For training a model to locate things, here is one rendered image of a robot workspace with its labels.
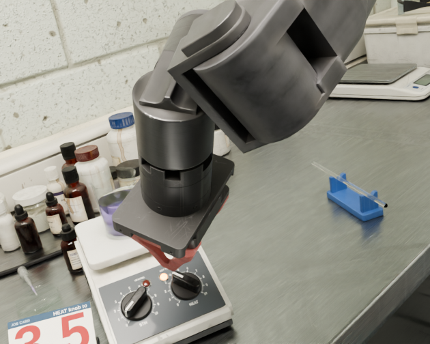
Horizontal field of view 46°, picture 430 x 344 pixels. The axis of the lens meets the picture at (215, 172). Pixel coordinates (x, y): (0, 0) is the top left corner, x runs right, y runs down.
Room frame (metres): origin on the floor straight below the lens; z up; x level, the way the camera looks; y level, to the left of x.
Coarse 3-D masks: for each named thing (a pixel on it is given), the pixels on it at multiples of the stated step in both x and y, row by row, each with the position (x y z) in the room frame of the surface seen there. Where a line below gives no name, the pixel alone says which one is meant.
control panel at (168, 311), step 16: (144, 272) 0.48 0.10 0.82; (160, 272) 0.48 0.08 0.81; (192, 272) 0.48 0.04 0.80; (208, 272) 0.48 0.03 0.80; (112, 288) 0.47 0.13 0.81; (128, 288) 0.47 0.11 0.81; (160, 288) 0.47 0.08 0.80; (208, 288) 0.47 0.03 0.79; (112, 304) 0.45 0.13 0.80; (160, 304) 0.45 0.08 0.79; (176, 304) 0.45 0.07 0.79; (192, 304) 0.45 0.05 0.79; (208, 304) 0.45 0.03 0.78; (224, 304) 0.45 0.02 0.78; (112, 320) 0.44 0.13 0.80; (128, 320) 0.44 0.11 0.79; (144, 320) 0.44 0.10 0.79; (160, 320) 0.43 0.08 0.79; (176, 320) 0.43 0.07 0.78; (128, 336) 0.42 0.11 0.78; (144, 336) 0.42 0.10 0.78
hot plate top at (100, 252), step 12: (84, 228) 0.58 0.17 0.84; (96, 228) 0.57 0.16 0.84; (84, 240) 0.54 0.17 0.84; (96, 240) 0.54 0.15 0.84; (108, 240) 0.53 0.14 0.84; (120, 240) 0.52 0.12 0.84; (132, 240) 0.52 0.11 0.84; (84, 252) 0.51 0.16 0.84; (96, 252) 0.51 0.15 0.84; (108, 252) 0.50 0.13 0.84; (120, 252) 0.50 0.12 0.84; (132, 252) 0.50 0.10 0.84; (144, 252) 0.50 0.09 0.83; (96, 264) 0.48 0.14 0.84; (108, 264) 0.49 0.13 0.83
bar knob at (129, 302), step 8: (144, 288) 0.45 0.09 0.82; (128, 296) 0.46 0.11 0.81; (136, 296) 0.44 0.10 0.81; (144, 296) 0.45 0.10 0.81; (128, 304) 0.44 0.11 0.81; (136, 304) 0.44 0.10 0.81; (144, 304) 0.45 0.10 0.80; (128, 312) 0.43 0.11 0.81; (136, 312) 0.44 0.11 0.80; (144, 312) 0.44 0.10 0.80; (136, 320) 0.43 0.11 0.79
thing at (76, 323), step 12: (84, 312) 0.48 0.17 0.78; (36, 324) 0.47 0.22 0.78; (48, 324) 0.47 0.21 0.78; (60, 324) 0.47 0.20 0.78; (72, 324) 0.47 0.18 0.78; (84, 324) 0.47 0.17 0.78; (12, 336) 0.46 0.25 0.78; (24, 336) 0.46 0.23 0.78; (36, 336) 0.46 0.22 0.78; (48, 336) 0.46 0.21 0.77; (60, 336) 0.46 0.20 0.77; (72, 336) 0.46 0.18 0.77; (84, 336) 0.46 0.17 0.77
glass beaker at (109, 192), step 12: (120, 168) 0.57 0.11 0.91; (132, 168) 0.55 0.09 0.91; (96, 180) 0.56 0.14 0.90; (108, 180) 0.57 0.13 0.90; (120, 180) 0.57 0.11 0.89; (132, 180) 0.54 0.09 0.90; (96, 192) 0.53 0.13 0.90; (108, 192) 0.52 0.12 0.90; (120, 192) 0.52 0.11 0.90; (108, 204) 0.52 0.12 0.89; (108, 216) 0.53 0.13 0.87; (108, 228) 0.53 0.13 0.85
